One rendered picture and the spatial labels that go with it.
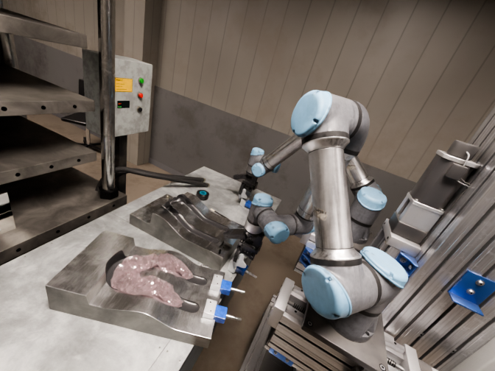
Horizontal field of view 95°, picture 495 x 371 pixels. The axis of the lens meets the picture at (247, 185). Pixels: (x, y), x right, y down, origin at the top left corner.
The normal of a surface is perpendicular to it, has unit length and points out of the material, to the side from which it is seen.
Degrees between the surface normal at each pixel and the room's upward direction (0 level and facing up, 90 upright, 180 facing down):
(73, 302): 90
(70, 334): 0
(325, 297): 96
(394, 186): 90
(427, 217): 90
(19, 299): 0
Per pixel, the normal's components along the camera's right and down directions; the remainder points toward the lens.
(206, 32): -0.41, 0.31
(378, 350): 0.26, -0.86
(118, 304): 0.00, -0.90
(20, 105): 0.89, 0.39
